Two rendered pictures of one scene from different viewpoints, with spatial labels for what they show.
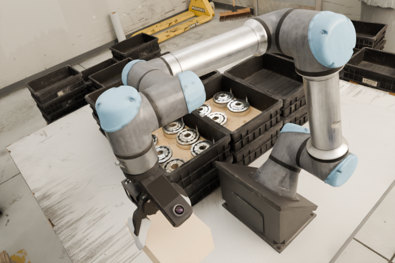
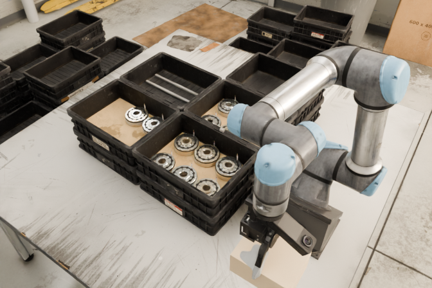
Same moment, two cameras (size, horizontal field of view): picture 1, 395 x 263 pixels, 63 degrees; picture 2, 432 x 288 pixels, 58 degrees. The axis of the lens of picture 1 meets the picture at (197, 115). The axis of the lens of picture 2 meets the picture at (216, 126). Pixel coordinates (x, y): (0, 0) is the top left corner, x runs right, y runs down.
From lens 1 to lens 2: 0.51 m
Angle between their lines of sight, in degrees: 18
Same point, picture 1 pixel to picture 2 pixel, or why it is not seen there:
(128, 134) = (286, 186)
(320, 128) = (366, 149)
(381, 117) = not seen: hidden behind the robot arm
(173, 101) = (311, 152)
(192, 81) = (319, 132)
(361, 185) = not seen: hidden behind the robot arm
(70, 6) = not seen: outside the picture
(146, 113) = (297, 166)
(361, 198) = (372, 200)
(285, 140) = (321, 155)
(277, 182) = (316, 195)
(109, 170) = (112, 195)
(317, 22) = (387, 68)
